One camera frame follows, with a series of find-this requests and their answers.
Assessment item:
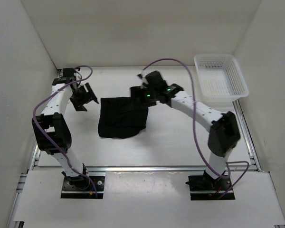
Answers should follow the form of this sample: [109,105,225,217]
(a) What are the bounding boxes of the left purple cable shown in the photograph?
[32,65,98,198]

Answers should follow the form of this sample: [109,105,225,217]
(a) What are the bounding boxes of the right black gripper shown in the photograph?
[128,85,158,110]

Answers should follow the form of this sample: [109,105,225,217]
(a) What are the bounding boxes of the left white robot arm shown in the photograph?
[32,66,98,190]

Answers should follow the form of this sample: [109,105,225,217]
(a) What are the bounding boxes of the black shorts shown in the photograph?
[98,97,149,139]

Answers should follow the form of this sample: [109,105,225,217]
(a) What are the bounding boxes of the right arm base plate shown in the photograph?
[186,171,235,201]

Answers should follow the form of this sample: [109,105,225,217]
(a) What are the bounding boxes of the white perforated plastic basket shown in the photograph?
[194,54,249,103]

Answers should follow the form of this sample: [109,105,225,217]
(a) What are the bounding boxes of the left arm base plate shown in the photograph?
[60,172,105,200]

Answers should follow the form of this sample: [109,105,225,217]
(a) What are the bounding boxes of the aluminium frame rail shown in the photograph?
[13,103,285,228]

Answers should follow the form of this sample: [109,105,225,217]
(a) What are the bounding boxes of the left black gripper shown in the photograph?
[70,83,99,112]

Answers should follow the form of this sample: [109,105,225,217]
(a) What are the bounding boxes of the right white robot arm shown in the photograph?
[130,71,241,190]

